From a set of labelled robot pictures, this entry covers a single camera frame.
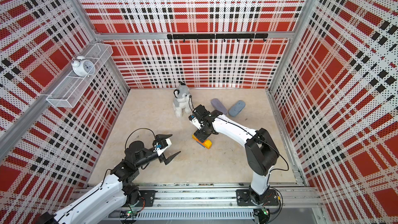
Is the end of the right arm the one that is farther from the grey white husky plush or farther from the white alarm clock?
the white alarm clock

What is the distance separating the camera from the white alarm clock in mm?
703

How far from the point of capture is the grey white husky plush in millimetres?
947

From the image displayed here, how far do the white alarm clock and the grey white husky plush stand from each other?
1.40 feet
